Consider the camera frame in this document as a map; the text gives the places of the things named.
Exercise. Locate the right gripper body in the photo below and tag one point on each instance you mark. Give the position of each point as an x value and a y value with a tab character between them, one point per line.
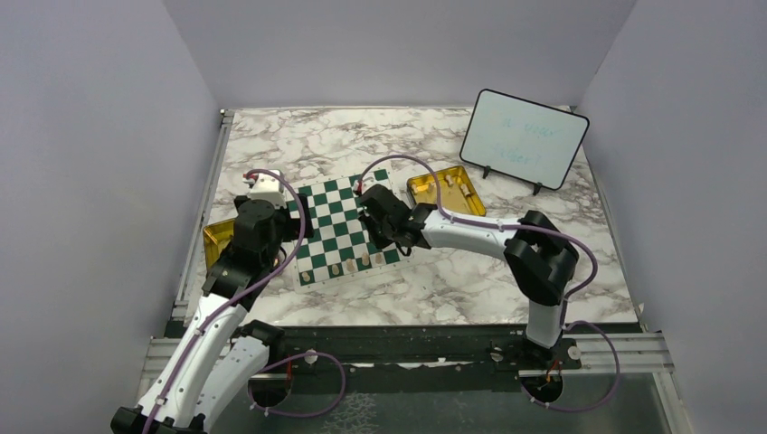
380	234

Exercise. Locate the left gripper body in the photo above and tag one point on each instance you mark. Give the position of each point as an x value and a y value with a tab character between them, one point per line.
289	228

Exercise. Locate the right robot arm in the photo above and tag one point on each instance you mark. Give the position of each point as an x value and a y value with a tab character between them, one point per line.
541	259

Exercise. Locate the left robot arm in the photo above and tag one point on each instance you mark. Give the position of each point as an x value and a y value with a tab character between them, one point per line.
198	382

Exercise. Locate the green white chess board mat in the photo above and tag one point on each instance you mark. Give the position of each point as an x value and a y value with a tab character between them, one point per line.
339	236

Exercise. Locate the gold tin with light pieces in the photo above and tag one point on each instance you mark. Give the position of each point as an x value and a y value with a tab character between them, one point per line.
457	192

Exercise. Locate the gold tin with dark pieces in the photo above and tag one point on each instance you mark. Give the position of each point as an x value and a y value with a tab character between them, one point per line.
216	237

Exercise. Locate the small whiteboard on stand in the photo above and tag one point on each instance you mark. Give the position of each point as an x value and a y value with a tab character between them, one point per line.
523	139

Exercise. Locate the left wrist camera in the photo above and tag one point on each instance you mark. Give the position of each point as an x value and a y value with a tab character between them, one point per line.
265	187

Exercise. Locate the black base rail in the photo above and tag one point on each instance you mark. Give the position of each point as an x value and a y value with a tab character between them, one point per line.
441	358

